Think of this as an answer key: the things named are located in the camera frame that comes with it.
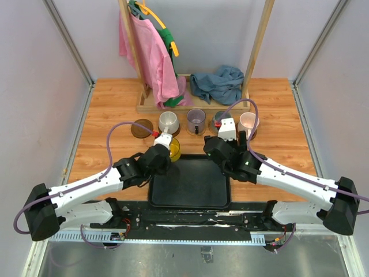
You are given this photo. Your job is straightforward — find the dark wooden coaster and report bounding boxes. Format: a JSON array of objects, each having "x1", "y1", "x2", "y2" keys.
[
  {"x1": 246, "y1": 129, "x2": 257, "y2": 140},
  {"x1": 131, "y1": 118, "x2": 153, "y2": 139}
]

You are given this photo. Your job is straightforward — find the yellow glass mug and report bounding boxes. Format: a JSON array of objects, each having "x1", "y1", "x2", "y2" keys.
[{"x1": 170, "y1": 138, "x2": 181, "y2": 163}]

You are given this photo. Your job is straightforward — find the pink ceramic mug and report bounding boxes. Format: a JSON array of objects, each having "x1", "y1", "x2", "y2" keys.
[{"x1": 238, "y1": 112, "x2": 259, "y2": 139}]

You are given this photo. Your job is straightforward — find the woven rattan coaster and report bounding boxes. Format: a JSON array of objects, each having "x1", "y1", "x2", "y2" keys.
[{"x1": 209, "y1": 121, "x2": 219, "y2": 136}]

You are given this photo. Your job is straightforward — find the grey glass mug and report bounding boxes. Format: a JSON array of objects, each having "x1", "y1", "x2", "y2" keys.
[{"x1": 212, "y1": 111, "x2": 232, "y2": 129}]

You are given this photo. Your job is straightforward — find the white ceramic mug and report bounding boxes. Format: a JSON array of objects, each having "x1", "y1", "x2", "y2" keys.
[{"x1": 159, "y1": 111, "x2": 180, "y2": 135}]

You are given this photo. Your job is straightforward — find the light woven coaster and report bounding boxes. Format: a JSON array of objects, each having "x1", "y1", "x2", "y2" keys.
[{"x1": 186, "y1": 127, "x2": 206, "y2": 136}]

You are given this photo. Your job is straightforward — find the purple glass mug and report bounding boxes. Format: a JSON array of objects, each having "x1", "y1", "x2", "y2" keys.
[{"x1": 186, "y1": 108, "x2": 206, "y2": 133}]

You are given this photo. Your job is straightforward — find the brown glass coaster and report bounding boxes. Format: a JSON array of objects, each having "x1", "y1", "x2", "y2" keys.
[{"x1": 172, "y1": 126, "x2": 181, "y2": 137}]

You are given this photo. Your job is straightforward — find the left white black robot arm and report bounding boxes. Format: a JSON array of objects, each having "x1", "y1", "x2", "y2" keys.
[{"x1": 23, "y1": 144, "x2": 171, "y2": 241}]

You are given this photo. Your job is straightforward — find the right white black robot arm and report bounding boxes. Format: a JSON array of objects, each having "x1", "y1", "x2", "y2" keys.
[{"x1": 204, "y1": 136, "x2": 360, "y2": 235}]

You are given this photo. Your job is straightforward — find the black plastic tray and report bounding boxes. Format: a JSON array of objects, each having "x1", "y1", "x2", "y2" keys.
[{"x1": 148, "y1": 154, "x2": 231, "y2": 209}]

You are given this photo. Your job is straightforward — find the wooden clothes rack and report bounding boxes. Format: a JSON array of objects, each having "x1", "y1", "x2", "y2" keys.
[{"x1": 118, "y1": 1, "x2": 274, "y2": 113}]

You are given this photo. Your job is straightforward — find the blue crumpled cloth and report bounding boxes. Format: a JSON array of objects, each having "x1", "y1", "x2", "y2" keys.
[{"x1": 190, "y1": 65, "x2": 244, "y2": 106}]

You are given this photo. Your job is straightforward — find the pink shirt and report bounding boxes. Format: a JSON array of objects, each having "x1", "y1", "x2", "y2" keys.
[{"x1": 119, "y1": 9, "x2": 195, "y2": 110}]

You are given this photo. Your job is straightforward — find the green shirt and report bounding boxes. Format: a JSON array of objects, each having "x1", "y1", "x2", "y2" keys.
[{"x1": 128, "y1": 0, "x2": 185, "y2": 108}]

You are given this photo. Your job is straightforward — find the green hanger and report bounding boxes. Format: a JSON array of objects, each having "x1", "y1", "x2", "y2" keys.
[{"x1": 128, "y1": 0, "x2": 147, "y2": 20}]

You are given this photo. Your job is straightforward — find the yellow hanger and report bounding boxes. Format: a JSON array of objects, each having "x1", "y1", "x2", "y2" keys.
[{"x1": 135, "y1": 1, "x2": 179, "y2": 57}]

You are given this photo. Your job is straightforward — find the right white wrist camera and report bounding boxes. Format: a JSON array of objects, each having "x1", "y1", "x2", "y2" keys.
[{"x1": 217, "y1": 117, "x2": 236, "y2": 141}]

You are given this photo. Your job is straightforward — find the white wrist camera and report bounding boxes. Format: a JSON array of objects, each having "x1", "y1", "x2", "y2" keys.
[
  {"x1": 153, "y1": 133, "x2": 173, "y2": 150},
  {"x1": 217, "y1": 117, "x2": 236, "y2": 141}
]

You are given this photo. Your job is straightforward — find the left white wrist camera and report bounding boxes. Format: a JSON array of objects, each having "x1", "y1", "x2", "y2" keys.
[{"x1": 153, "y1": 133, "x2": 173, "y2": 150}]

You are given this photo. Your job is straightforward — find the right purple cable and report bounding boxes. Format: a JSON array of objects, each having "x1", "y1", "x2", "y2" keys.
[{"x1": 214, "y1": 99, "x2": 369, "y2": 254}]

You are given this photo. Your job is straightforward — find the purple cable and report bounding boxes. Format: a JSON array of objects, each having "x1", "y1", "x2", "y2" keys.
[
  {"x1": 214, "y1": 99, "x2": 369, "y2": 254},
  {"x1": 13, "y1": 121, "x2": 159, "y2": 250}
]

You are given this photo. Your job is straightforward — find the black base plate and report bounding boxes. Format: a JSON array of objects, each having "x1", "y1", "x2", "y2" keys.
[{"x1": 88, "y1": 201, "x2": 293, "y2": 242}]

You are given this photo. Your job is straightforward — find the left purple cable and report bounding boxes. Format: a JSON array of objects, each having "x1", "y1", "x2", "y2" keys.
[{"x1": 13, "y1": 121, "x2": 159, "y2": 250}]

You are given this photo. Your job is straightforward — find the aluminium front rail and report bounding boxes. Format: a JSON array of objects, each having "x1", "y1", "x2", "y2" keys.
[{"x1": 37, "y1": 206, "x2": 353, "y2": 246}]

